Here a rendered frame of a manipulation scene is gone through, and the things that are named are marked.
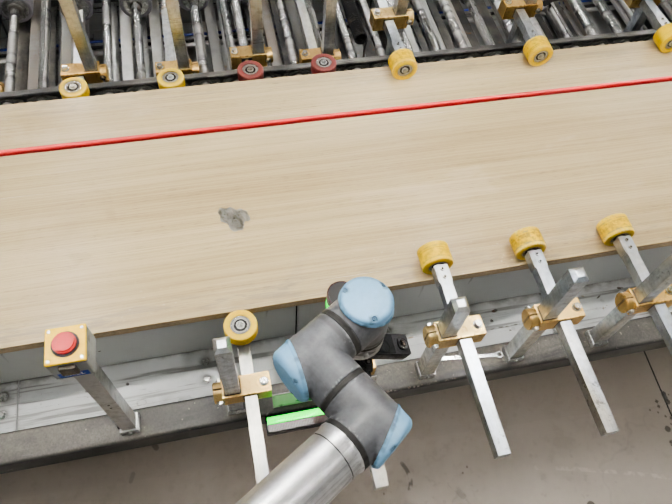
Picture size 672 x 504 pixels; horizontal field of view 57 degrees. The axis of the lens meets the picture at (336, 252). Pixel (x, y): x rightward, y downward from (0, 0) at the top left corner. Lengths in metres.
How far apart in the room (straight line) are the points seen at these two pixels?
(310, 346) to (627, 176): 1.26
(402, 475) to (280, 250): 1.07
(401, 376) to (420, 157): 0.62
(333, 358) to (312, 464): 0.16
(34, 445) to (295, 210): 0.86
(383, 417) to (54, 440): 0.98
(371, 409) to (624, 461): 1.77
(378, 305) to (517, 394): 1.59
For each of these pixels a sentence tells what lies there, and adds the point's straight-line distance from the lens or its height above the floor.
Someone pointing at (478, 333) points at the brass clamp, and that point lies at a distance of 1.46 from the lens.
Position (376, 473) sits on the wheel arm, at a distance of 1.43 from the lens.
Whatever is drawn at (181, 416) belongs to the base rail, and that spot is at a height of 0.70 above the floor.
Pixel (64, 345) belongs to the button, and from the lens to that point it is 1.17.
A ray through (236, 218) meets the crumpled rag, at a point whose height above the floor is 0.91.
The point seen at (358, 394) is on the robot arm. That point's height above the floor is 1.37.
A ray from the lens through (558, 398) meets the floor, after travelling 2.57.
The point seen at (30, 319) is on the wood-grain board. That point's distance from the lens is 1.60.
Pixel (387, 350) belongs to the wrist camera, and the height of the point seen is 1.17.
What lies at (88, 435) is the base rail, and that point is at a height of 0.70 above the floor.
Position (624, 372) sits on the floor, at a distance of 2.73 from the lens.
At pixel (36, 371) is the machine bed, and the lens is 1.82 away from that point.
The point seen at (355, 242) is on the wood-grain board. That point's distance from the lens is 1.59.
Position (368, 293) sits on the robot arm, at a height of 1.38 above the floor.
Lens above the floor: 2.25
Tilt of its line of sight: 59 degrees down
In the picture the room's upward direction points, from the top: 7 degrees clockwise
